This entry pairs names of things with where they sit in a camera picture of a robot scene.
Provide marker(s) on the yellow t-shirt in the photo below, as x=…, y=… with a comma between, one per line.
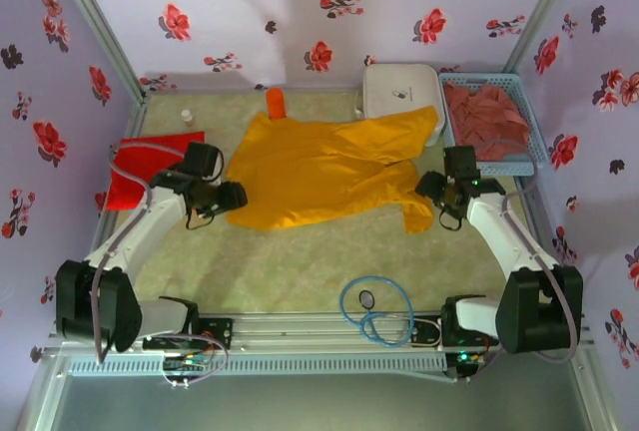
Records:
x=319, y=166

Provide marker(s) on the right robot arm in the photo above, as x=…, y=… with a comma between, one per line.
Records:
x=499, y=231

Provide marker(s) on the red folded t-shirt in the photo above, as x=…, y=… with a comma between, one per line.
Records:
x=140, y=171

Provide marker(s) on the small white pill bottle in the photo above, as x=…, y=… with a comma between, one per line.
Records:
x=186, y=119

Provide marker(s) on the dusty pink t-shirt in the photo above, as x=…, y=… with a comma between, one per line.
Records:
x=489, y=117

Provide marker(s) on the orange plastic bottle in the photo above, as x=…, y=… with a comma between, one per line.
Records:
x=276, y=102

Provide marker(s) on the white zipped case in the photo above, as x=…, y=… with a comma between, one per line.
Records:
x=399, y=87

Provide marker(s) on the blue stethoscope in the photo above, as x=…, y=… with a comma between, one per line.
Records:
x=405, y=301

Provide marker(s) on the light blue plastic basket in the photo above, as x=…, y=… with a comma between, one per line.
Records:
x=526, y=97

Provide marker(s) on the black board with green light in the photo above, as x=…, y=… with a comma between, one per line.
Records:
x=466, y=358

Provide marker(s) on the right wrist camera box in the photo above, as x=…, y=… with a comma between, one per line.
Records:
x=461, y=161

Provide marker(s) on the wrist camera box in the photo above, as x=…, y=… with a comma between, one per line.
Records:
x=203, y=159
x=461, y=161

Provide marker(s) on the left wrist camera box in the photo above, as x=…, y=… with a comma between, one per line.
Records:
x=203, y=159

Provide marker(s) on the aluminium side rail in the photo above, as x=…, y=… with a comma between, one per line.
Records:
x=135, y=122
x=544, y=231

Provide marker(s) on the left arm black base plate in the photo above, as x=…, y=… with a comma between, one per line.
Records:
x=222, y=333

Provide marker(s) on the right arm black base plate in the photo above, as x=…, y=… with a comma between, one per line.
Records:
x=427, y=333

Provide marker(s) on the aluminium front frame rail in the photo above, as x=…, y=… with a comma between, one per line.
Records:
x=309, y=331

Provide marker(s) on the aluminium corner post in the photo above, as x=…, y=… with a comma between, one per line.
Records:
x=95, y=22
x=544, y=7

